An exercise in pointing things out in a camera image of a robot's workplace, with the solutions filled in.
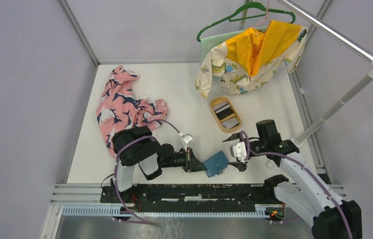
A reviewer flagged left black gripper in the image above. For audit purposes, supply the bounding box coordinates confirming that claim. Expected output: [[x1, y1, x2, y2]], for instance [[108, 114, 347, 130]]
[[161, 147, 208, 172]]

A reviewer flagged silver credit card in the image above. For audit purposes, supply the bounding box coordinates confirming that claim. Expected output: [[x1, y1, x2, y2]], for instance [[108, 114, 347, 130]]
[[221, 118, 240, 129]]

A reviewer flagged blue leather card holder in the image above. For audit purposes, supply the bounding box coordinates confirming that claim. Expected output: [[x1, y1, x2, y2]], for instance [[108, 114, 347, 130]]
[[203, 150, 229, 178]]

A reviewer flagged oval wooden tray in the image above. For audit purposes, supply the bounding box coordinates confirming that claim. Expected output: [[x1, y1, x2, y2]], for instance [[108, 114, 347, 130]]
[[210, 97, 242, 133]]

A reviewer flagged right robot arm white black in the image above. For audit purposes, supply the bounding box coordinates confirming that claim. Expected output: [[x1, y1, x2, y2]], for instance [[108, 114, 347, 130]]
[[226, 119, 363, 239]]

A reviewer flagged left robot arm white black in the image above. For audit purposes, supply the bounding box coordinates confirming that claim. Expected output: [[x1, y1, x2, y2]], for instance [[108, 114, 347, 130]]
[[112, 126, 207, 203]]

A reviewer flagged black credit card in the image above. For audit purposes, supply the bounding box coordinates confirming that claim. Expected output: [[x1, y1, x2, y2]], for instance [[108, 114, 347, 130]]
[[216, 108, 235, 121]]

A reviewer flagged grey striped credit card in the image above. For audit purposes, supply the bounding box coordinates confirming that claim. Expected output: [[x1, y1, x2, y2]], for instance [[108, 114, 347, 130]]
[[212, 102, 230, 114]]

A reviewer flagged dinosaur print yellow lined jacket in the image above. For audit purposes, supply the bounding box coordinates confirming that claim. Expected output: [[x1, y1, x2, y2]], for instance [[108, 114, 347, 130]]
[[195, 20, 308, 98]]

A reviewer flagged pink shark print garment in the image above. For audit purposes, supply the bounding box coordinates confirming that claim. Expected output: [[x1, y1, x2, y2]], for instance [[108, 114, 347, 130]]
[[96, 65, 169, 158]]

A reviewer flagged light green cloth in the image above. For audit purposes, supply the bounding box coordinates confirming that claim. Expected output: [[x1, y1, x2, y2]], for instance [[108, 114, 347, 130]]
[[200, 27, 269, 78]]

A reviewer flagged green plastic hanger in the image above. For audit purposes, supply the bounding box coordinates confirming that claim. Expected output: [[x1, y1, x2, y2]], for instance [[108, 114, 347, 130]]
[[196, 0, 296, 42]]

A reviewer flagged metal clothes rack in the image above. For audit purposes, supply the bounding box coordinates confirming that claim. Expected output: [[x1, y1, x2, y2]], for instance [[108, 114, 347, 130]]
[[239, 0, 373, 144]]

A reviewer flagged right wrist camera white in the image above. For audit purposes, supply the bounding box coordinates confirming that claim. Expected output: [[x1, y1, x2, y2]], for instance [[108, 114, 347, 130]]
[[230, 142, 248, 163]]

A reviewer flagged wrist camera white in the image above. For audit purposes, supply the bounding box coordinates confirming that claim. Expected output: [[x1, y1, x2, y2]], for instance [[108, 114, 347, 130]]
[[179, 132, 194, 150], [230, 142, 248, 163]]

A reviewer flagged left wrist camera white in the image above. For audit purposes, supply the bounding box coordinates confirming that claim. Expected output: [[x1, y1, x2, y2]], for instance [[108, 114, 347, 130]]
[[179, 132, 194, 150]]

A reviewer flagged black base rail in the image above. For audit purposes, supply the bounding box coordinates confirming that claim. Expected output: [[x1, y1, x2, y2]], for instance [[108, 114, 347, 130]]
[[100, 183, 296, 214]]

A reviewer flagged white plastic bracket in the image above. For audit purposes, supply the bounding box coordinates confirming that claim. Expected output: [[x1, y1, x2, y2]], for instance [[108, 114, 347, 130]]
[[265, 160, 276, 169]]

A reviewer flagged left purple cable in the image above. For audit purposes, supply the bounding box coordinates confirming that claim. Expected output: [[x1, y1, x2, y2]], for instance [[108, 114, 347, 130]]
[[113, 119, 187, 227]]

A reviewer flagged pink wire hanger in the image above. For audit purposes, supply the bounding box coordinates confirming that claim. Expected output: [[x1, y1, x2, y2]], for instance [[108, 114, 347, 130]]
[[252, 0, 270, 35]]

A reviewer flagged white toothed cable duct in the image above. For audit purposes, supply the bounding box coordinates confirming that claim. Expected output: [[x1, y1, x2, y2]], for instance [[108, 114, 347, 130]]
[[61, 205, 268, 219]]

